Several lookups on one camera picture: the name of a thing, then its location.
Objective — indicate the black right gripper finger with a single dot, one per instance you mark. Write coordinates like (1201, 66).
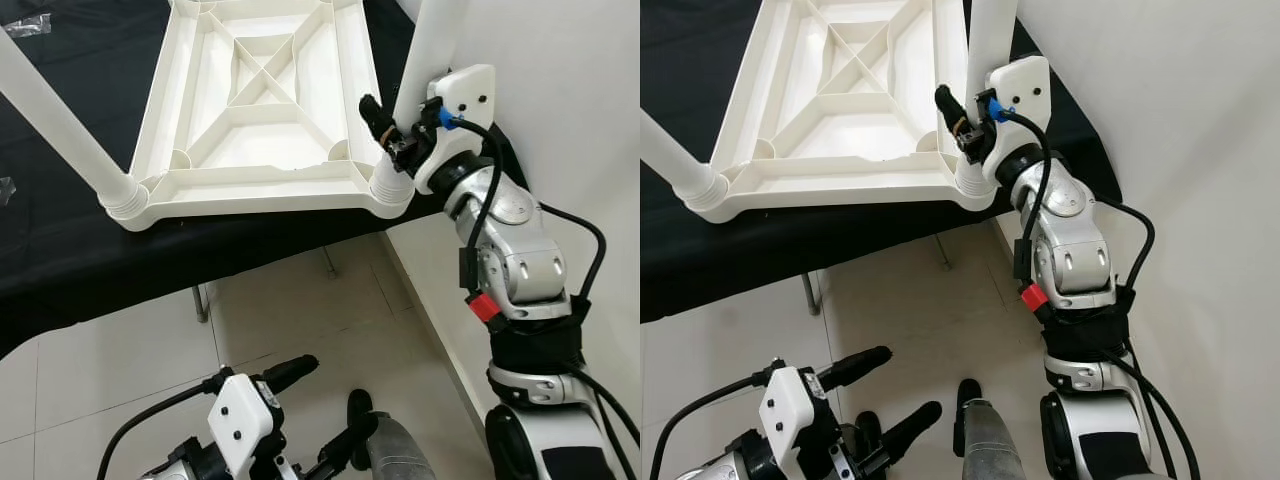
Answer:
(378, 118)
(950, 108)

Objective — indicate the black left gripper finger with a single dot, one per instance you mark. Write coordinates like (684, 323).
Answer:
(910, 430)
(350, 440)
(855, 367)
(290, 373)

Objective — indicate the white plastic children table top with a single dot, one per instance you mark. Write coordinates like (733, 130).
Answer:
(850, 170)
(260, 180)

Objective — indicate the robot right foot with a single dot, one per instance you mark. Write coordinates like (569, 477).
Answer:
(990, 445)
(395, 450)

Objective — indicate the grey metal table leg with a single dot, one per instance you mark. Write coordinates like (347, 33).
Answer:
(203, 305)
(940, 250)
(328, 262)
(812, 295)

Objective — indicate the black table cloth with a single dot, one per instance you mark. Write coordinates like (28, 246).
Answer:
(100, 260)
(700, 270)

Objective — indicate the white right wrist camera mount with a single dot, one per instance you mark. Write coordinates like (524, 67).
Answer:
(460, 100)
(1020, 100)

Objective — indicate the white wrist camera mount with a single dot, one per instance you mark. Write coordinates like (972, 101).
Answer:
(240, 420)
(1020, 100)
(460, 100)
(785, 410)

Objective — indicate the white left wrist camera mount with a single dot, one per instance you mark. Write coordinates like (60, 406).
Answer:
(240, 420)
(785, 410)

